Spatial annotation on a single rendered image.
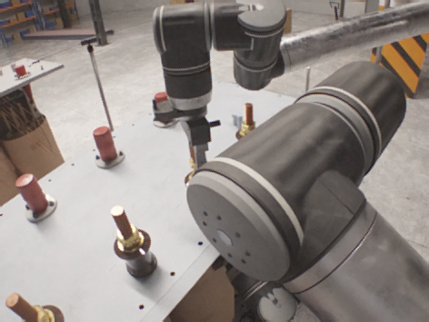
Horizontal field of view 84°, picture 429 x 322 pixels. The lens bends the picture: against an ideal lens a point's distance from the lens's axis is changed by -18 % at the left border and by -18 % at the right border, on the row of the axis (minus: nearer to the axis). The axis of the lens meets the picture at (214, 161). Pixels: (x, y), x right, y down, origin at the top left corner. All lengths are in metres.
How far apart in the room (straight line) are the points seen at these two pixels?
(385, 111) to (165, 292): 0.59
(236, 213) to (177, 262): 0.51
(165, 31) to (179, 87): 0.12
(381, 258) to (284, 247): 0.10
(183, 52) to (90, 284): 0.60
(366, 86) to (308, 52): 0.35
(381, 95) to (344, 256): 0.24
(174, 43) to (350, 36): 0.47
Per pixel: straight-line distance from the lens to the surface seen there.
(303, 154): 0.28
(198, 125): 0.63
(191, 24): 0.57
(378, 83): 0.46
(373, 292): 0.29
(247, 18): 0.56
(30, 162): 2.33
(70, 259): 0.86
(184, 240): 0.78
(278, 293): 0.83
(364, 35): 0.84
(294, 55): 0.73
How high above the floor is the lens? 1.98
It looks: 37 degrees down
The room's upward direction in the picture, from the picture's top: 5 degrees counter-clockwise
